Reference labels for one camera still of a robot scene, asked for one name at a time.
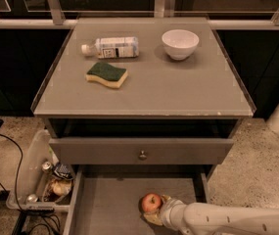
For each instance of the red apple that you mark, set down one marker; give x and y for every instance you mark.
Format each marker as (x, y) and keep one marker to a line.
(151, 202)

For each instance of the white ceramic bowl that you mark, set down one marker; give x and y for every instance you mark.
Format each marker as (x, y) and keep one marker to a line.
(179, 44)

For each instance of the green yellow sponge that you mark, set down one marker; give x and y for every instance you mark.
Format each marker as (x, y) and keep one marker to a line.
(107, 75)

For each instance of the open grey middle drawer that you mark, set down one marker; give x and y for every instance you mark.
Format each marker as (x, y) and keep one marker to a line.
(106, 199)

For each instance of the grey top drawer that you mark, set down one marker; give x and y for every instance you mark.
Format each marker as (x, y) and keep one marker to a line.
(125, 151)

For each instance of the clear plastic storage bin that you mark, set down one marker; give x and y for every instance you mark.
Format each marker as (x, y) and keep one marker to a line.
(27, 195)

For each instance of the grey drawer cabinet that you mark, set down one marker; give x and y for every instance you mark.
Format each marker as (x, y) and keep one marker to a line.
(199, 97)

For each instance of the metal railing frame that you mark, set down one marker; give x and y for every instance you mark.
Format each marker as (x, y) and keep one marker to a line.
(218, 13)

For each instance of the silver can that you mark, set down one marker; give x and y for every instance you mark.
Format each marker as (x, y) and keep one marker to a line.
(47, 167)

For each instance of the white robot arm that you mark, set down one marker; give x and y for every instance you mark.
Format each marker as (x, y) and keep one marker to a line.
(208, 219)

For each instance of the crumpled snack bag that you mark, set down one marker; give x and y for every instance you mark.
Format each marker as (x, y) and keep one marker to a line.
(59, 184)

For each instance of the round metal drawer knob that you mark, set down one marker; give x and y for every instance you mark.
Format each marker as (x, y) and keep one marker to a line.
(142, 156)

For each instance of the clear plastic bottle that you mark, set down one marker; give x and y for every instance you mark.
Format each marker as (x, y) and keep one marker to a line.
(112, 48)

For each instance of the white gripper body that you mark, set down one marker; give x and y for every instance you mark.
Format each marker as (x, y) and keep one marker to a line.
(166, 211)

